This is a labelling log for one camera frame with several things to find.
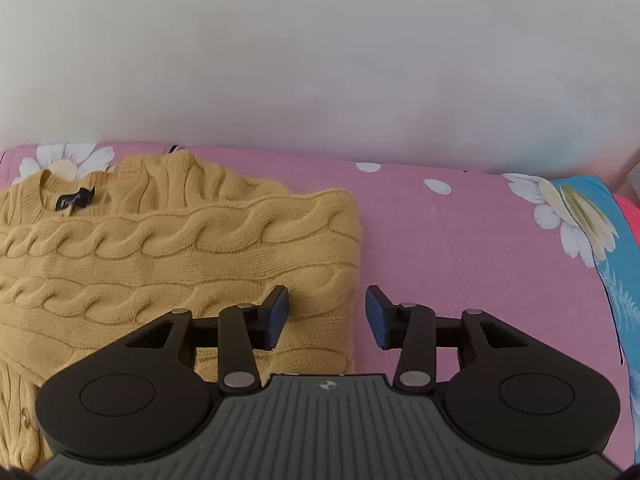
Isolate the mustard cable-knit sweater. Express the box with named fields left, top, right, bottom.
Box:
left=1, top=151, right=361, bottom=470

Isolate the pink floral bed sheet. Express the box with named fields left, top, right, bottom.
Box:
left=0, top=141, right=640, bottom=466

